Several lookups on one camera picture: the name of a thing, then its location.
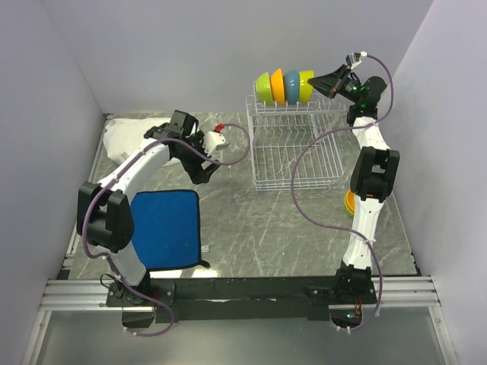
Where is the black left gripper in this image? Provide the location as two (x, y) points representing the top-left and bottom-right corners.
(175, 131), (220, 184)

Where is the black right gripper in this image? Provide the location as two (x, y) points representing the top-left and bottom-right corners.
(305, 65), (361, 105)

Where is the yellow-green bowl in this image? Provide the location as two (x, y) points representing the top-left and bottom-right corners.
(298, 70), (314, 104)

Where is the blue bowl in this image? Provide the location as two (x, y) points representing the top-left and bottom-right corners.
(284, 70), (300, 105)

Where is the lime green bowl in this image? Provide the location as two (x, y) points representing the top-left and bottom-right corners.
(255, 72), (275, 105)

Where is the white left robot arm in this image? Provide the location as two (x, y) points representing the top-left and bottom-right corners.
(77, 110), (227, 306)

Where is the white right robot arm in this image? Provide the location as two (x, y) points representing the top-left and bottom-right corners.
(308, 65), (400, 303)

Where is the white folded cloth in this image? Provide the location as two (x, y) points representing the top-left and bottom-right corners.
(103, 117), (170, 165)

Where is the blue microfiber cloth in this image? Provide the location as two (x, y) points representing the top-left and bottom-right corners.
(130, 189), (210, 271)

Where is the orange bowl right stack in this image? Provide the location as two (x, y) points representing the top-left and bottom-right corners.
(344, 189), (355, 217)

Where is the black base bar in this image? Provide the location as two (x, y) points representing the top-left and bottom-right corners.
(106, 276), (383, 323)

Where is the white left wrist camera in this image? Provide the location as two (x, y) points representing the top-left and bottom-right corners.
(203, 124), (229, 157)

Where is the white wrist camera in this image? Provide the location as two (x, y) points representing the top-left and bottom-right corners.
(345, 51), (368, 70)
(203, 124), (229, 157)

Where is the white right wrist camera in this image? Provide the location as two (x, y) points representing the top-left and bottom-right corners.
(345, 51), (368, 70)

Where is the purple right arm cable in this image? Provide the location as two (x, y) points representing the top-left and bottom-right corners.
(290, 51), (394, 333)

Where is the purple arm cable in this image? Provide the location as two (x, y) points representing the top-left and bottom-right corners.
(82, 122), (251, 338)
(290, 51), (394, 333)

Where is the white wire dish rack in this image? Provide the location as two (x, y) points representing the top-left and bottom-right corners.
(246, 93), (345, 191)

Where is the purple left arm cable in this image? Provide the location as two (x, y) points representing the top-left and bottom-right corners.
(82, 122), (251, 338)

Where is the aluminium rail frame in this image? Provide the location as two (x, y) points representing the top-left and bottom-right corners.
(21, 276), (459, 364)

